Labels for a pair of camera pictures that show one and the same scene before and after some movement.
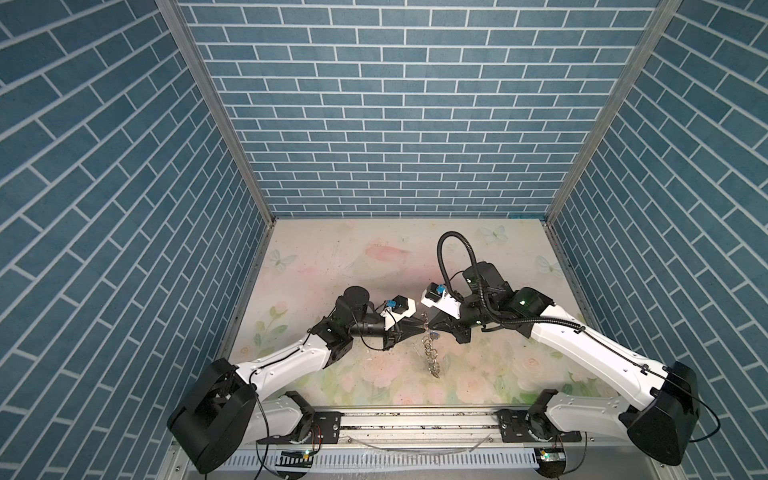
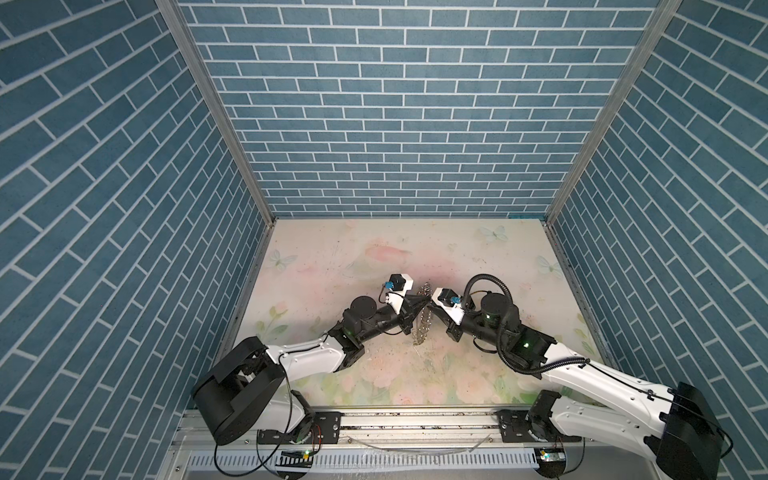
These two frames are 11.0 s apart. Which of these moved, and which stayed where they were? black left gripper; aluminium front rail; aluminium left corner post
Moved: black left gripper
Stayed: aluminium front rail; aluminium left corner post
